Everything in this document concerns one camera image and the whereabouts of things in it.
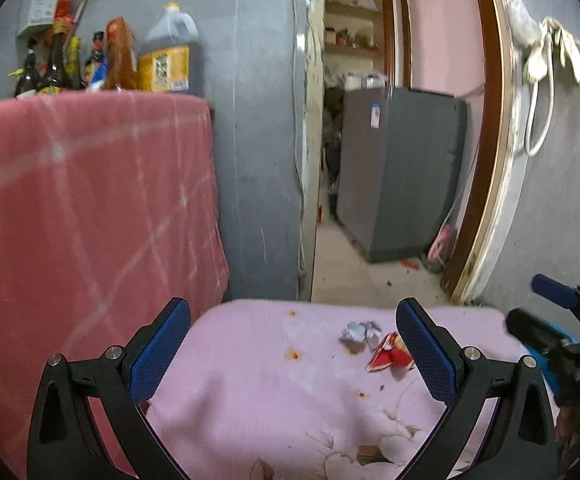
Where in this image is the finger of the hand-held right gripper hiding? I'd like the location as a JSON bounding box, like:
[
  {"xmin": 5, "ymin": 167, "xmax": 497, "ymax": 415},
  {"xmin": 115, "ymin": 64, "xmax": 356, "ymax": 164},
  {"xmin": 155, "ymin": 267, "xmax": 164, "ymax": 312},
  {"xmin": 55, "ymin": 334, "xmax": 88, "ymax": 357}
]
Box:
[
  {"xmin": 530, "ymin": 273, "xmax": 580, "ymax": 332},
  {"xmin": 506, "ymin": 307, "xmax": 579, "ymax": 362}
]

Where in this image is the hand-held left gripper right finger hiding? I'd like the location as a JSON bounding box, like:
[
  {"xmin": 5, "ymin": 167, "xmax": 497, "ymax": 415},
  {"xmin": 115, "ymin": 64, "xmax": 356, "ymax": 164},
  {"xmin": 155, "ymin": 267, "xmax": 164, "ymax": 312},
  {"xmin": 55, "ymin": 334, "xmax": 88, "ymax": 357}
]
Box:
[{"xmin": 396, "ymin": 297, "xmax": 559, "ymax": 480}]

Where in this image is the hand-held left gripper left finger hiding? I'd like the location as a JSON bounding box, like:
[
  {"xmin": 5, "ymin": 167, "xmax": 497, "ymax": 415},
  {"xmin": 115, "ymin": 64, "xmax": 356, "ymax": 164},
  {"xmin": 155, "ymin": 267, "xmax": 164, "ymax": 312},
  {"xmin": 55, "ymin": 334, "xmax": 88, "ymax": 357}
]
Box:
[{"xmin": 26, "ymin": 297, "xmax": 191, "ymax": 480}]

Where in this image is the red and white wrapper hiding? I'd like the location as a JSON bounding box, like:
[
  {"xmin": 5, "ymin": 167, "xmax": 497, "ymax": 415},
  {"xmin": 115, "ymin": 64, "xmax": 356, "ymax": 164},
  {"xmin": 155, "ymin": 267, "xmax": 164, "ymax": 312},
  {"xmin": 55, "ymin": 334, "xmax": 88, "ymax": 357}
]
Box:
[{"xmin": 367, "ymin": 332, "xmax": 415, "ymax": 372}]

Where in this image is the silver wrapper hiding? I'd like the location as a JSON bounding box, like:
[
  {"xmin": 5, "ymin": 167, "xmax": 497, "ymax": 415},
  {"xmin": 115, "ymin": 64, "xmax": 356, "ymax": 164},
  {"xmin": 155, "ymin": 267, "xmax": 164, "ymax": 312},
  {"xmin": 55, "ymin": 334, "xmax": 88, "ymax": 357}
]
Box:
[{"xmin": 340, "ymin": 320, "xmax": 383, "ymax": 351}]

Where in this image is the pink slipper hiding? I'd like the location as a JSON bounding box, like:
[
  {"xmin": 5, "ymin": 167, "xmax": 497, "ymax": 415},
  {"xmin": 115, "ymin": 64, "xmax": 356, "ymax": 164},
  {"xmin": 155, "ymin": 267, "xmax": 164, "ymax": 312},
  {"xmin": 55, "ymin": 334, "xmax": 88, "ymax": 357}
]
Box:
[{"xmin": 427, "ymin": 224, "xmax": 453, "ymax": 267}]

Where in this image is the pink floral blanket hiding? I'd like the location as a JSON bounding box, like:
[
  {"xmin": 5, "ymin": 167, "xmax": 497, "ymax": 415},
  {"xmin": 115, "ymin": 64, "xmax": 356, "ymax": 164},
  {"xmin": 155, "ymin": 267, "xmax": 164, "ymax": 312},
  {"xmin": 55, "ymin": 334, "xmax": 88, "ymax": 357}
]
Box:
[{"xmin": 145, "ymin": 299, "xmax": 551, "ymax": 480}]

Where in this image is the grey appliance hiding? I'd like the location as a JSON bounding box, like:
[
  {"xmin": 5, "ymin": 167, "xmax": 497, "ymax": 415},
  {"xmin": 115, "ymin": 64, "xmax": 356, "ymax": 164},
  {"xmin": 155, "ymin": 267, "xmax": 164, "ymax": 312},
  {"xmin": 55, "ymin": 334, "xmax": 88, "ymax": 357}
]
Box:
[{"xmin": 336, "ymin": 86, "xmax": 469, "ymax": 265}]

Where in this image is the red checked cloth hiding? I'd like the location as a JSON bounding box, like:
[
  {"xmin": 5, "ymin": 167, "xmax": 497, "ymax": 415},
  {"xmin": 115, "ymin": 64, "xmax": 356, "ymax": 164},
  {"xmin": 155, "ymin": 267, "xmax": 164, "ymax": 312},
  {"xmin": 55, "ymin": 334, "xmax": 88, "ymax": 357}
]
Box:
[{"xmin": 0, "ymin": 91, "xmax": 231, "ymax": 480}]

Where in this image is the large oil jug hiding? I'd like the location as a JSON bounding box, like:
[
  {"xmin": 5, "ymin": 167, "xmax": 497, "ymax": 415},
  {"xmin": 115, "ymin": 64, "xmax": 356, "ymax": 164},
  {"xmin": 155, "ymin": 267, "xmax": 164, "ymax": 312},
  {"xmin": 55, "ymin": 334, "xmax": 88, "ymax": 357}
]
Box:
[{"xmin": 138, "ymin": 2, "xmax": 202, "ymax": 95}]

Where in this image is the blue-label bottle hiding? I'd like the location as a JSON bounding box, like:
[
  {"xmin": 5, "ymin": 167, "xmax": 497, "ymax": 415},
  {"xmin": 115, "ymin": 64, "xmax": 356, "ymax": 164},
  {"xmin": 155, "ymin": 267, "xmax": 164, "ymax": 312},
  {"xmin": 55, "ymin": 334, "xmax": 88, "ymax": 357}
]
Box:
[{"xmin": 83, "ymin": 31, "xmax": 109, "ymax": 91}]

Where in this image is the orange snack bag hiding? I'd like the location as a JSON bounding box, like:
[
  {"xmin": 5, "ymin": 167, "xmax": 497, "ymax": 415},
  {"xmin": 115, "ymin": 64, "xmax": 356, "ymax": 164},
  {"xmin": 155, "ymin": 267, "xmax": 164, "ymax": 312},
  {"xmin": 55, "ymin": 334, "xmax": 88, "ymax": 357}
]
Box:
[{"xmin": 103, "ymin": 16, "xmax": 140, "ymax": 92}]

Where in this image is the yellow bottle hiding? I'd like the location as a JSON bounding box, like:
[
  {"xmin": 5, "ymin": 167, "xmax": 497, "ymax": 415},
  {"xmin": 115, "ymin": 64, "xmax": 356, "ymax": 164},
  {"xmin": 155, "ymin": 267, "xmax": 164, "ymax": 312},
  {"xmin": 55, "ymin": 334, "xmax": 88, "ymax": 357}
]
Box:
[{"xmin": 67, "ymin": 35, "xmax": 86, "ymax": 90}]

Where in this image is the dark glass bottle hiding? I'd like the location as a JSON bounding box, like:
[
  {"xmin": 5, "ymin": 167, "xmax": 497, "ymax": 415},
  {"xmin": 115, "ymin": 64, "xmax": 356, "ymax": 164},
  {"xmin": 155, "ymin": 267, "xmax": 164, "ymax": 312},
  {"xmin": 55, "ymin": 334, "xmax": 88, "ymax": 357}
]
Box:
[{"xmin": 14, "ymin": 44, "xmax": 41, "ymax": 99}]

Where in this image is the red-capped sauce bottle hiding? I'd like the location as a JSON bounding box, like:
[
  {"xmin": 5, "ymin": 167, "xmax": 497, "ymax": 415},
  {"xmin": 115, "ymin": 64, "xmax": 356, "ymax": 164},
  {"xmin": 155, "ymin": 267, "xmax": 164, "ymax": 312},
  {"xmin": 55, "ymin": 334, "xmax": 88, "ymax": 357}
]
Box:
[{"xmin": 37, "ymin": 0, "xmax": 79, "ymax": 95}]

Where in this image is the wooden shelf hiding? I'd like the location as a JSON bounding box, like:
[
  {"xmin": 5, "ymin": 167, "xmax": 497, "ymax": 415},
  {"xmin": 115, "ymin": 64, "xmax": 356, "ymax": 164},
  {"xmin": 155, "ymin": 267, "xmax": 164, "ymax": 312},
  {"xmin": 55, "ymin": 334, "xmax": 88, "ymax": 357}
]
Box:
[{"xmin": 325, "ymin": 0, "xmax": 384, "ymax": 57}]

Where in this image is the wooden door frame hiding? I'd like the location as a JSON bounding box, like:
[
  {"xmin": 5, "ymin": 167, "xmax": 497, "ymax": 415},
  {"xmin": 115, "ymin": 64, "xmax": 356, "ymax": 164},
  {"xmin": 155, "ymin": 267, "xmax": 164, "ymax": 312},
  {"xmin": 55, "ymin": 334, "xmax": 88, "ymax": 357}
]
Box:
[{"xmin": 440, "ymin": 0, "xmax": 516, "ymax": 302}]

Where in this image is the white wall box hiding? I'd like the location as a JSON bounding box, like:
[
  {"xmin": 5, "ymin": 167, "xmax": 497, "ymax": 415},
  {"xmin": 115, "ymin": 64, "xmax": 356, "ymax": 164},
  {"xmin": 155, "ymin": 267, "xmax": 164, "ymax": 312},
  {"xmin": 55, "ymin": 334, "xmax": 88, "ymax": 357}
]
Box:
[{"xmin": 17, "ymin": 0, "xmax": 64, "ymax": 37}]

